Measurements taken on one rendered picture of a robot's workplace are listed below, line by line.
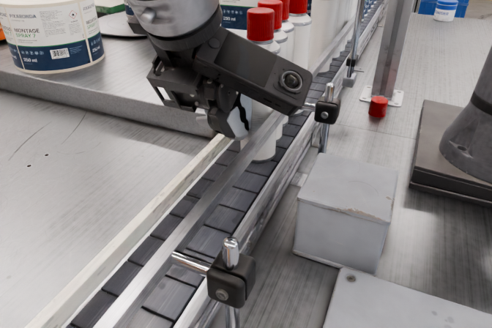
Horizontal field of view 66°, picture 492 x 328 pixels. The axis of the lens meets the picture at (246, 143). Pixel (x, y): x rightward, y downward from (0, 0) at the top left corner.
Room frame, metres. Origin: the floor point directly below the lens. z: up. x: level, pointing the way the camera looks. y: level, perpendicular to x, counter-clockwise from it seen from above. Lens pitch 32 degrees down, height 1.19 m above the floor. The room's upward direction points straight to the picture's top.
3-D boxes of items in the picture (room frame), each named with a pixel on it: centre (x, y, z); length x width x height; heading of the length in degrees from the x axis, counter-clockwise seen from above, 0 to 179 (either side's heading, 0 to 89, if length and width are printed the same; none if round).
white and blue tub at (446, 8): (1.48, -0.75, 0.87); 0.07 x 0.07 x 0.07
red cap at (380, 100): (0.69, -0.27, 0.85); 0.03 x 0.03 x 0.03
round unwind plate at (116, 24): (1.20, 0.32, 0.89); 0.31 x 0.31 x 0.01
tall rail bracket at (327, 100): (0.47, -0.09, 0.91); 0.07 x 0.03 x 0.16; 66
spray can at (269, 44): (0.47, -0.02, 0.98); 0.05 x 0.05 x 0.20
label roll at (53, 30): (0.89, 0.45, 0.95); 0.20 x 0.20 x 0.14
